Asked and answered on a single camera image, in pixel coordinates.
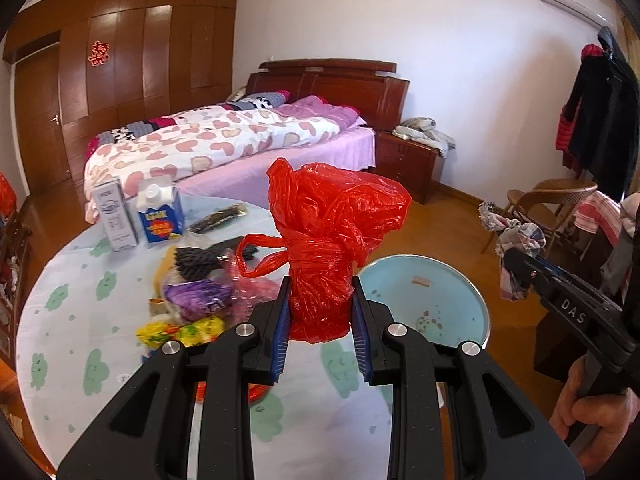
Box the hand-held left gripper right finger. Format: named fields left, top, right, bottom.
left=350, top=275, right=586, bottom=480

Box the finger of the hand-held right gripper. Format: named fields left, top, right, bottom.
left=504, top=247, right=568, bottom=303

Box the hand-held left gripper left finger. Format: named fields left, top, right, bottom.
left=56, top=275, right=293, bottom=480

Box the plaid cloth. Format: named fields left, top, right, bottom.
left=478, top=200, right=546, bottom=303

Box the light blue basin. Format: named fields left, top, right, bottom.
left=357, top=255, right=491, bottom=361

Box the red plastic bag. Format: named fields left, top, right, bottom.
left=235, top=157, right=413, bottom=345

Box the person's right hand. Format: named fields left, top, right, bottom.
left=548, top=357, right=636, bottom=476

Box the pink plastic bag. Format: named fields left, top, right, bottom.
left=220, top=255, right=282, bottom=318

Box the red plate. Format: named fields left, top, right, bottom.
left=197, top=382, right=273, bottom=406

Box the wooden chair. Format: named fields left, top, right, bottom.
left=481, top=177, right=598, bottom=256

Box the purple snack packet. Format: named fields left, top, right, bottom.
left=162, top=280, right=236, bottom=323

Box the striped towel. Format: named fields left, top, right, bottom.
left=572, top=192, right=626, bottom=246

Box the yellow snack packet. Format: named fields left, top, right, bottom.
left=136, top=316, right=226, bottom=348

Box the black ribbed packet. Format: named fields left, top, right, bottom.
left=172, top=237, right=251, bottom=281

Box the flat black packet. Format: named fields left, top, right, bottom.
left=187, top=203, right=248, bottom=235

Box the yellow sponge block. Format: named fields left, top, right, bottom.
left=155, top=245, right=181, bottom=306

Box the red hanging jacket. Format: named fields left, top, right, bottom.
left=556, top=44, right=606, bottom=166

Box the wooden nightstand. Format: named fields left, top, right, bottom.
left=375, top=130, right=446, bottom=206

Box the blue milk carton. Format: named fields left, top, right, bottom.
left=136, top=181, right=186, bottom=245

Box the bed with pink sheet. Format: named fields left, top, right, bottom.
left=84, top=95, right=377, bottom=223

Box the crumpled light cloth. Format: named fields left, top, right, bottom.
left=392, top=116, right=457, bottom=157

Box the dark hanging coat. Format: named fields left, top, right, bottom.
left=565, top=27, right=640, bottom=201

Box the white carton box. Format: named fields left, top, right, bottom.
left=91, top=180, right=139, bottom=252

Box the heart print duvet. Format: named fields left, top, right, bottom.
left=84, top=107, right=358, bottom=200

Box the pink blanket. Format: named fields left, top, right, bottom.
left=277, top=95, right=366, bottom=133

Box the patterned pillow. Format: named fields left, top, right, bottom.
left=225, top=89, right=293, bottom=112

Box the wooden headboard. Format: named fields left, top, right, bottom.
left=245, top=59, right=411, bottom=133

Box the cluttered low cabinet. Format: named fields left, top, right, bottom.
left=0, top=205, right=33, bottom=356

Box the red gift bag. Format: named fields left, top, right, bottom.
left=0, top=172, right=18, bottom=216

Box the wooden wardrobe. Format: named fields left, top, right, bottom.
left=2, top=0, right=241, bottom=196

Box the red paper decoration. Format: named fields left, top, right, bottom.
left=87, top=40, right=111, bottom=67

